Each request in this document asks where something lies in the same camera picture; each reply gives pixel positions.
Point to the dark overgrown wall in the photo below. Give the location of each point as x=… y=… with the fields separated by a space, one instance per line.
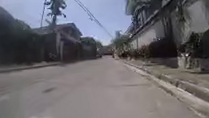
x=12 y=41

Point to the pole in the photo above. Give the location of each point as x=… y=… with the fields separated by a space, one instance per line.
x=43 y=12

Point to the vehicle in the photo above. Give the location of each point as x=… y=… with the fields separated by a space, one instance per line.
x=108 y=51

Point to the grey concrete sidewalk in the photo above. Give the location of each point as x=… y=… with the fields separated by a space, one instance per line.
x=190 y=80

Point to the white building with boundary wall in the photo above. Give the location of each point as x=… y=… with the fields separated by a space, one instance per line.
x=148 y=35

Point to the palm tree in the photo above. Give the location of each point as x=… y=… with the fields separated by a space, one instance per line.
x=56 y=8

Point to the shaded concrete sidewalk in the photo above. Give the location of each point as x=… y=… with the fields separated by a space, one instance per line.
x=22 y=67

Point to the dark building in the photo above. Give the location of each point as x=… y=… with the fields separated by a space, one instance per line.
x=88 y=47

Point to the dark house with pitched roof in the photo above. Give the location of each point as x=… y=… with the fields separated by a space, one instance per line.
x=63 y=41

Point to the row of bushes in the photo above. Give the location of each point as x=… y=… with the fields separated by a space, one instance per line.
x=158 y=48

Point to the grey concrete road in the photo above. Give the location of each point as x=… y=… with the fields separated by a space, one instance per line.
x=90 y=92

